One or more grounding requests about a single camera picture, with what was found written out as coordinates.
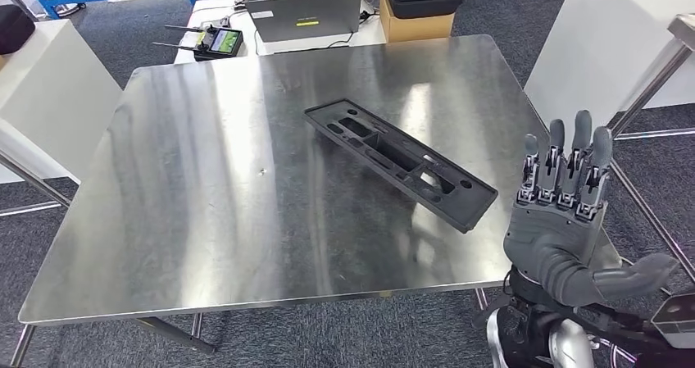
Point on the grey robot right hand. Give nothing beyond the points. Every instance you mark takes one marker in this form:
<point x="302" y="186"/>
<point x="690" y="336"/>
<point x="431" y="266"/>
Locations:
<point x="554" y="240"/>

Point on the black plastic panel part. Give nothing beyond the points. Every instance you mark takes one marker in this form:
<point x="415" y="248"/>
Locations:
<point x="478" y="202"/>

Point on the stainless steel workbench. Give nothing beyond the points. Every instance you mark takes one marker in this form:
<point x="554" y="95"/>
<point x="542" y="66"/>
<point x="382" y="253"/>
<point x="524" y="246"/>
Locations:
<point x="217" y="192"/>

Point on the stainless steel table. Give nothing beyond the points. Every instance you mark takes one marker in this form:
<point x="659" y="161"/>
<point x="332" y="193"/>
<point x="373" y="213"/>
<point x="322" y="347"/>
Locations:
<point x="651" y="88"/>
<point x="32" y="181"/>

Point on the white partition board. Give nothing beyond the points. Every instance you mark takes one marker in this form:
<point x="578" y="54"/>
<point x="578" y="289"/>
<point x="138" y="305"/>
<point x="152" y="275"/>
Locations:
<point x="597" y="39"/>
<point x="54" y="99"/>

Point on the cardboard box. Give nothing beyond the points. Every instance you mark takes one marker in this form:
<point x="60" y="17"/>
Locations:
<point x="412" y="29"/>

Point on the grey laptop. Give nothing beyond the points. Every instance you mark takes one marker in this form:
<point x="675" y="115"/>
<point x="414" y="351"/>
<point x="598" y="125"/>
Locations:
<point x="304" y="15"/>

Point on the black screen remote controller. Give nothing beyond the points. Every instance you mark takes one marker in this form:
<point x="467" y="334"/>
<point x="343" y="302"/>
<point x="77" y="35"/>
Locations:
<point x="225" y="42"/>

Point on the white desk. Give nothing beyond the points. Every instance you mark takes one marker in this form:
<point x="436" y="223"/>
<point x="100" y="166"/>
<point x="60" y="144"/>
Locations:
<point x="217" y="15"/>

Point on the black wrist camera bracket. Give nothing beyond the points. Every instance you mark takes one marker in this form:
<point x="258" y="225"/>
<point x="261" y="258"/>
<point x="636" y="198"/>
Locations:
<point x="630" y="327"/>

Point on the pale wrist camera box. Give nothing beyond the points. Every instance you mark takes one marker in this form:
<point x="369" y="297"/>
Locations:
<point x="676" y="316"/>

